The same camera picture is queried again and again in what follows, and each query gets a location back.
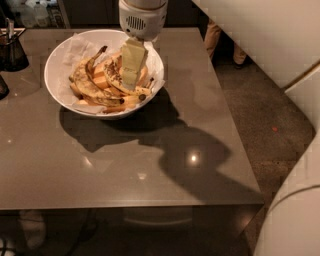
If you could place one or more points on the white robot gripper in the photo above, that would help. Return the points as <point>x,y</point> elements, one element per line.
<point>144,23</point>

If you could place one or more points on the spotted brown ripe banana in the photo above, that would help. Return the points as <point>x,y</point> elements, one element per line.
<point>136,91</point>

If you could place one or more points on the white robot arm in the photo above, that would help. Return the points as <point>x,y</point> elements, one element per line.
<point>277,115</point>

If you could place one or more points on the orange plastic banana right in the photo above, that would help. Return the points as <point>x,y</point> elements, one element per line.
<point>143,76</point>

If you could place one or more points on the orange plastic banana top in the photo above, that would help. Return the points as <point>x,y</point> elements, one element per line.
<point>103,66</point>

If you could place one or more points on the small banana bowl front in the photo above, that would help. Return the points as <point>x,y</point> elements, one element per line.
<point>129,102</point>

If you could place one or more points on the white paper bowl liner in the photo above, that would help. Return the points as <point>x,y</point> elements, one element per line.
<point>76,46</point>

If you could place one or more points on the white ceramic bowl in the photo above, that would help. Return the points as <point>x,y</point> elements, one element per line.
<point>56,66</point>

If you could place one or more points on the spotted banana left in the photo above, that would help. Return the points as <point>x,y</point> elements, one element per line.
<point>82,79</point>

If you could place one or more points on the black mesh pen holder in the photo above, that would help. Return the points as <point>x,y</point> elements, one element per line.
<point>12,55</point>

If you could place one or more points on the white shoe under table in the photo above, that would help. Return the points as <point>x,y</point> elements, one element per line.
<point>33,226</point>

